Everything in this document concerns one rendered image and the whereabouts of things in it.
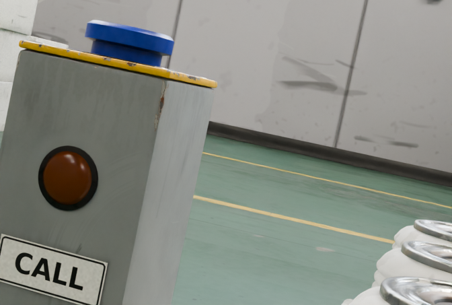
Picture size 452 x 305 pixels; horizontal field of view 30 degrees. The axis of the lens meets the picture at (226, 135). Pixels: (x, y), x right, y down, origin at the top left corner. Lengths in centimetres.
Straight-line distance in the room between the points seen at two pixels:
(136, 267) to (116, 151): 5
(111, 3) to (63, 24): 37
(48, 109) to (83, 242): 6
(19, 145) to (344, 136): 519
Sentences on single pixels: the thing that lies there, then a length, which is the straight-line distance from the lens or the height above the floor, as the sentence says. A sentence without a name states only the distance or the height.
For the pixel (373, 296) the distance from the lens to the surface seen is 31.
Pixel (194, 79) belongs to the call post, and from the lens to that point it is 37.
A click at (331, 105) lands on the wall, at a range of 554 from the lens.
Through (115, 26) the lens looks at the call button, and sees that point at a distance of 37.
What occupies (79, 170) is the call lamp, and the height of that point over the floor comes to 27.
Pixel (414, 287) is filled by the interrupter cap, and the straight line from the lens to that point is 32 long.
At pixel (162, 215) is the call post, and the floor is 25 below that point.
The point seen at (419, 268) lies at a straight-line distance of 40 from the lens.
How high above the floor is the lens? 31
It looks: 3 degrees down
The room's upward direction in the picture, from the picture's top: 12 degrees clockwise
